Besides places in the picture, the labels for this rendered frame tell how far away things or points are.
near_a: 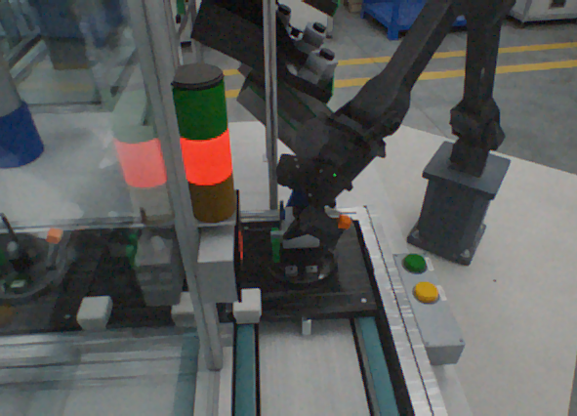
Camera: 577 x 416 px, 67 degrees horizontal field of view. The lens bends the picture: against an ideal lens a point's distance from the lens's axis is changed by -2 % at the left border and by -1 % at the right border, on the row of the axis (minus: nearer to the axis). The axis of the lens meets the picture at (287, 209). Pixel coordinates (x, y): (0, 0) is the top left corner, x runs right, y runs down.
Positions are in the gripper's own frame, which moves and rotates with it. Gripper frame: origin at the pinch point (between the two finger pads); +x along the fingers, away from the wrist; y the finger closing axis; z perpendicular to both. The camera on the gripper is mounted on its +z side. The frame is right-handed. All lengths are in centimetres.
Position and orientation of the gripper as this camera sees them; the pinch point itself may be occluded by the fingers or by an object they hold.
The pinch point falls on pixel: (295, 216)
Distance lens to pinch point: 75.4
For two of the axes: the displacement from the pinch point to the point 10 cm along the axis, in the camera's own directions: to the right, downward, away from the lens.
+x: -5.9, 6.4, 4.9
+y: 0.6, 6.4, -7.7
